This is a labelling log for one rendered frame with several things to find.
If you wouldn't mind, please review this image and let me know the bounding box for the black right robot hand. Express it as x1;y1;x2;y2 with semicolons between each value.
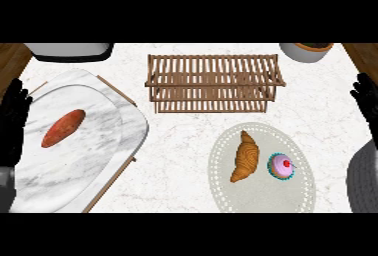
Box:
349;72;378;149

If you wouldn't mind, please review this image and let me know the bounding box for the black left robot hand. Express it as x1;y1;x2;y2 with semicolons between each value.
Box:
0;78;34;168

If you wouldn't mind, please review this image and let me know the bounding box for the pink frosted cupcake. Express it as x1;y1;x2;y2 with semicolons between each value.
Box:
266;152;298;182

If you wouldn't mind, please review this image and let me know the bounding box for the wooden tiered shelf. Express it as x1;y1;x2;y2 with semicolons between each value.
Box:
143;54;288;115

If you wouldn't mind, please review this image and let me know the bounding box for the pale oval placemat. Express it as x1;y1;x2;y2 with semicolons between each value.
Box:
207;121;316;214

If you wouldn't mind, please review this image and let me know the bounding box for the reddish brown sweet potato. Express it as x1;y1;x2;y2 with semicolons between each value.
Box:
40;108;87;149

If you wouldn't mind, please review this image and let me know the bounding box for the white marble tray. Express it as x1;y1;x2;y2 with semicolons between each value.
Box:
9;68;151;214

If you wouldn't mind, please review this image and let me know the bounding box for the grey and black appliance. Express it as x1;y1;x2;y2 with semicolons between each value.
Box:
22;42;115;64

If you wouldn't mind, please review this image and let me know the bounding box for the golden brown croissant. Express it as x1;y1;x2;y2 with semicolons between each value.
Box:
229;130;261;184

